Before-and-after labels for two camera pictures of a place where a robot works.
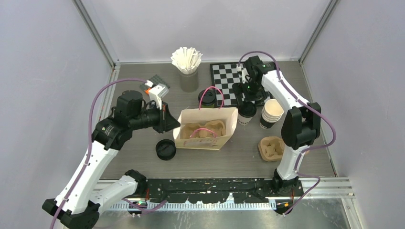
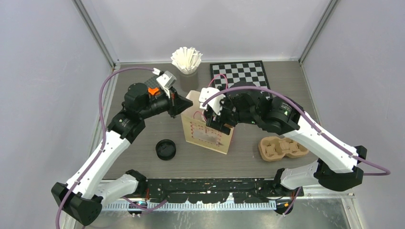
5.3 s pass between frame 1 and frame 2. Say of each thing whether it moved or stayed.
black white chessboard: stayed
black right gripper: moved
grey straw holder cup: stayed
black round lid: stayed
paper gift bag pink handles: moved
